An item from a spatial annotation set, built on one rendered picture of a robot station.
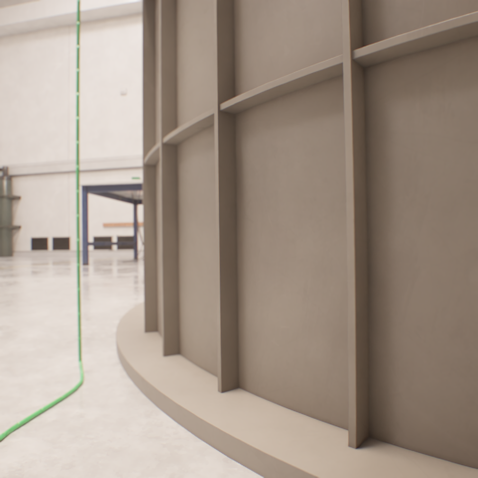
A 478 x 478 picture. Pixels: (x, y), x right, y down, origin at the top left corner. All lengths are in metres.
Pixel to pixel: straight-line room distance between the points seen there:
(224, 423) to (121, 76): 7.21
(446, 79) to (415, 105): 0.03
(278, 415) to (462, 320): 0.22
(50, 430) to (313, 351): 0.33
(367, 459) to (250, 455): 0.11
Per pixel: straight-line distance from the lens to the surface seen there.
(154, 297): 0.88
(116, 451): 0.48
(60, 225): 7.59
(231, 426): 0.46
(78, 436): 0.53
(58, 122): 7.92
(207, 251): 0.58
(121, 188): 4.07
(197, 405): 0.51
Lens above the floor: 0.22
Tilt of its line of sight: level
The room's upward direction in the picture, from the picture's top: 1 degrees counter-clockwise
